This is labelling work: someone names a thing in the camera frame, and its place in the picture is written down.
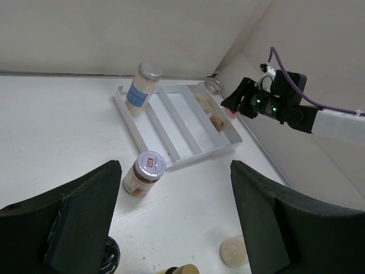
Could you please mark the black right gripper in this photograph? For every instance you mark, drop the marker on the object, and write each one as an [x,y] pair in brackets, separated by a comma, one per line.
[281,102]

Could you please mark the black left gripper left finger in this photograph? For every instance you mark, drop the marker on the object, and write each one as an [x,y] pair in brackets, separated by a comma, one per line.
[63,230]

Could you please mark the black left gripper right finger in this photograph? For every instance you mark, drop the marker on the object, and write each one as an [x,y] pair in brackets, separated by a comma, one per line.
[288,232]

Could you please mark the pink-cap spice bottle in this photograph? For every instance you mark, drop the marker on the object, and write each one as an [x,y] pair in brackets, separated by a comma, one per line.
[222,118]

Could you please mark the clear glass jar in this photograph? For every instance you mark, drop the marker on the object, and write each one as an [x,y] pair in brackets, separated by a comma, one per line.
[208,93]

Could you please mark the black-cap round spice jar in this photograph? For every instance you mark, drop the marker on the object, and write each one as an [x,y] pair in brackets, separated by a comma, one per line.
[111,257]

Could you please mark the yellow-cap spice bottle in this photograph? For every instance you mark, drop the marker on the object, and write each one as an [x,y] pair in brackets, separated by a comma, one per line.
[233,252]

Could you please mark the tall silver-lid sesame jar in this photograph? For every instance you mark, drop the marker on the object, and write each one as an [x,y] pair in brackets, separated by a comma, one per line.
[143,86]

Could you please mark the yellow-label cork bottle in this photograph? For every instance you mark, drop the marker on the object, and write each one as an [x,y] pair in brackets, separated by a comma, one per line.
[184,269]

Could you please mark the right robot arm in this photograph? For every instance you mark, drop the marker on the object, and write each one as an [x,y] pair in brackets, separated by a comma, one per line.
[324,122]

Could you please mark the white divided organizer tray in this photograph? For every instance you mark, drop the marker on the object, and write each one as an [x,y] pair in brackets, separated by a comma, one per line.
[174,125]

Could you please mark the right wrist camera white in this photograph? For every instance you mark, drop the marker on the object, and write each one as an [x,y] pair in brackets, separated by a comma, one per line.
[267,78]

